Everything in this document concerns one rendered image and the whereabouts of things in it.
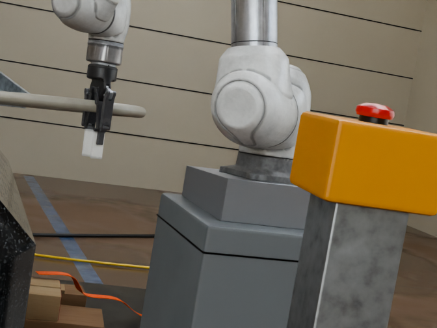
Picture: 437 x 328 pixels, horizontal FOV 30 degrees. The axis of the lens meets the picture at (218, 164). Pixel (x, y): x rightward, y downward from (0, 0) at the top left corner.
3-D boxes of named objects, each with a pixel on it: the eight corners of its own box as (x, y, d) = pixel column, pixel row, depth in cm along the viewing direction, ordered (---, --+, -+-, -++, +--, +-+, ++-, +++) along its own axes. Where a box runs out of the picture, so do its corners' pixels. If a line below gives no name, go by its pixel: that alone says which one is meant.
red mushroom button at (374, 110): (361, 121, 81) (365, 101, 81) (347, 118, 85) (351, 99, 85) (398, 127, 82) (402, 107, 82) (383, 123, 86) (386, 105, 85)
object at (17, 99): (-72, 96, 222) (-71, 85, 222) (70, 112, 259) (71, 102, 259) (37, 105, 190) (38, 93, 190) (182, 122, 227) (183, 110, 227)
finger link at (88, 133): (86, 128, 207) (84, 128, 208) (82, 155, 208) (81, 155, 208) (96, 129, 209) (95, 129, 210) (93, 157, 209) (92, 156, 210)
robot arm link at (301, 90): (309, 160, 201) (322, 71, 200) (293, 160, 184) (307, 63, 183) (247, 151, 206) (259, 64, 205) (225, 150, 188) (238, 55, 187)
